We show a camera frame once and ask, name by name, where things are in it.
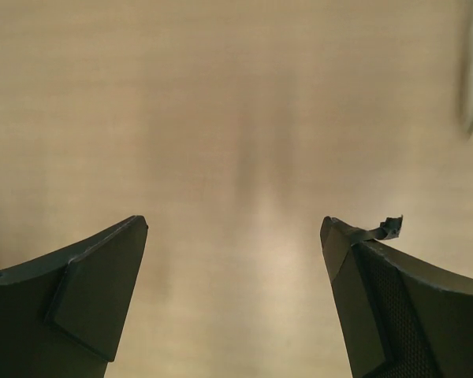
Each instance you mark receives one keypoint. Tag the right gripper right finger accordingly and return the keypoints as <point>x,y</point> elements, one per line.
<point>400,316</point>

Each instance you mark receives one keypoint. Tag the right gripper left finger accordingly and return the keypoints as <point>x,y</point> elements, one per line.
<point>62,314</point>

